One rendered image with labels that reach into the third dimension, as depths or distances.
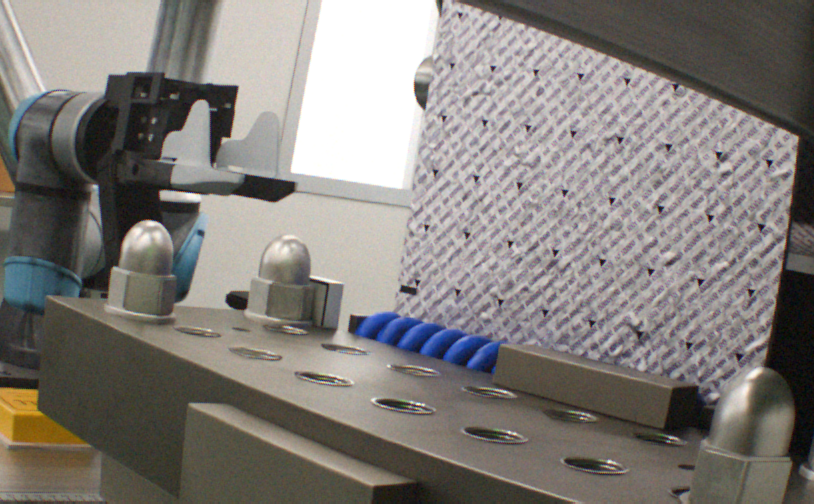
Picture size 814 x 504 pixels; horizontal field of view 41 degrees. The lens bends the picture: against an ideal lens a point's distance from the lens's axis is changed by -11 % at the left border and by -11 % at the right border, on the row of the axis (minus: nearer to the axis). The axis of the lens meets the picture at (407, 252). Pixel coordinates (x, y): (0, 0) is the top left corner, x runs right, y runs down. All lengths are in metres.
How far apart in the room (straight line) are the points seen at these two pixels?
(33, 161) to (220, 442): 0.60
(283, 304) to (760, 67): 0.43
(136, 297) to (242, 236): 4.52
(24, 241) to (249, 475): 0.61
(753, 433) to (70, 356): 0.34
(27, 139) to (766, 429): 0.77
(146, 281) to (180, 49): 0.89
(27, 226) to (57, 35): 3.52
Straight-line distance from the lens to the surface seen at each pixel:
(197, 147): 0.76
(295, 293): 0.61
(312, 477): 0.38
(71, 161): 0.92
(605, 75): 0.58
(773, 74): 0.21
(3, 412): 0.78
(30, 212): 0.98
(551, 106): 0.60
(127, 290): 0.55
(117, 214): 0.86
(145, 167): 0.79
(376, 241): 5.56
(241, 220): 5.05
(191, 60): 1.42
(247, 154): 0.82
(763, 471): 0.33
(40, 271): 0.98
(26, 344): 1.46
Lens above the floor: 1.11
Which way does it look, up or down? 3 degrees down
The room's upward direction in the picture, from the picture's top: 9 degrees clockwise
